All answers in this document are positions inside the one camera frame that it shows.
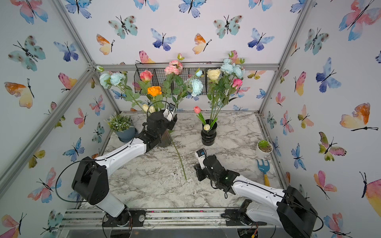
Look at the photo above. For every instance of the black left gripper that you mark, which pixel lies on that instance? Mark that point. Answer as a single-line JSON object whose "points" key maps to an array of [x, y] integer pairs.
{"points": [[172, 123]]}

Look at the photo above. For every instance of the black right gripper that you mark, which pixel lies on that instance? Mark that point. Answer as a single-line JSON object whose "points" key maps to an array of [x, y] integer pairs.
{"points": [[198, 171]]}

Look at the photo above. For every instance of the light blue flower stem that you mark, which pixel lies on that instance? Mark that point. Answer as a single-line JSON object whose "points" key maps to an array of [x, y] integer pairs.
{"points": [[182, 89], [119, 80]]}

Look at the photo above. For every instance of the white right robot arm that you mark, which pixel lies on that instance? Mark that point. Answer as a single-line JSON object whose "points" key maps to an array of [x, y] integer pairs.
{"points": [[284, 208]]}

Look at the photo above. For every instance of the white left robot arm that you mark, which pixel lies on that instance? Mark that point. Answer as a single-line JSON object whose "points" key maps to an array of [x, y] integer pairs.
{"points": [[91, 180]]}

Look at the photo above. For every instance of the pink ribbed glass vase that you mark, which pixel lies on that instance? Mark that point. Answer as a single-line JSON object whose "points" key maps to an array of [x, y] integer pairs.
{"points": [[165, 140]]}

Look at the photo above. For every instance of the black ribbed vase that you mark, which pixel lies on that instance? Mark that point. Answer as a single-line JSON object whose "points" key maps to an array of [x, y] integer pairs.
{"points": [[208, 137]]}

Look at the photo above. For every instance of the white tulip buds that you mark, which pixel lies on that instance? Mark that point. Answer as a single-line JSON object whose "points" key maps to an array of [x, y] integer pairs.
{"points": [[148, 109]]}

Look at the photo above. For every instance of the blue plant pot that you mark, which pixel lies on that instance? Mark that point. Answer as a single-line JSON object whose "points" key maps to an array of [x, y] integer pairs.
{"points": [[126, 135]]}

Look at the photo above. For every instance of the orange flower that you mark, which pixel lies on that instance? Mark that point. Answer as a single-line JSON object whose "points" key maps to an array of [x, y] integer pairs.
{"points": [[154, 91]]}

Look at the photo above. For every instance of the green artificial bush plant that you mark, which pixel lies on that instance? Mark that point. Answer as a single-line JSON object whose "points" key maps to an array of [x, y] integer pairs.
{"points": [[119, 123]]}

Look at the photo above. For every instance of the red tulip flower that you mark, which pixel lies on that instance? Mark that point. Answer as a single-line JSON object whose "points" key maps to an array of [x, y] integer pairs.
{"points": [[197, 109]]}

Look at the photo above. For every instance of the pink rose flower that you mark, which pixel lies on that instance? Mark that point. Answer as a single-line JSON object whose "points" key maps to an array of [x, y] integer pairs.
{"points": [[146, 76]]}

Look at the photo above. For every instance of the blue garden fork tool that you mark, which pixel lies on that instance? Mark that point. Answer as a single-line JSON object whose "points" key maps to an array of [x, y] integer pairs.
{"points": [[264, 167]]}

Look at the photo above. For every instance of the small white succulent pot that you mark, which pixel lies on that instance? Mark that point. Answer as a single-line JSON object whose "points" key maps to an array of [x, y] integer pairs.
{"points": [[264, 148]]}

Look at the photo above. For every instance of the pink peony flower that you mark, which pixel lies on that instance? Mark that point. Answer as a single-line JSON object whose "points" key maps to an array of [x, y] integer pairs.
{"points": [[175, 67]]}

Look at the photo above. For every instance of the yellow rose flower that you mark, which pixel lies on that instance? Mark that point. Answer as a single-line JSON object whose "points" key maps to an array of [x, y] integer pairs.
{"points": [[213, 74]]}

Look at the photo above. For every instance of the magenta rose flower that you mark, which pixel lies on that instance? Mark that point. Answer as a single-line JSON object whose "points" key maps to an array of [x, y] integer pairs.
{"points": [[237, 83]]}

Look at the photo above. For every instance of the light blue flower bunch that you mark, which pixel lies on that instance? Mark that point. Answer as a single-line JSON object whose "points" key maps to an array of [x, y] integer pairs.
{"points": [[229, 67]]}

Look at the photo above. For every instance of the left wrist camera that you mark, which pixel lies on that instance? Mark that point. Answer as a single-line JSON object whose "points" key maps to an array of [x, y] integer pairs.
{"points": [[169, 111]]}

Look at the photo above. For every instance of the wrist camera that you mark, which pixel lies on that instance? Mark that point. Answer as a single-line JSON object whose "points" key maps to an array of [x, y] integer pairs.
{"points": [[201, 155], [169, 111]]}

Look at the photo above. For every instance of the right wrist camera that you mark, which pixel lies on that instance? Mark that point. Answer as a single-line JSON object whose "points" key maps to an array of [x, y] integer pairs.
{"points": [[201, 155]]}

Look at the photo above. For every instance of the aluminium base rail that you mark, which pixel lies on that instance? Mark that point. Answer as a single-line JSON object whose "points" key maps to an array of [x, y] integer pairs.
{"points": [[150, 218]]}

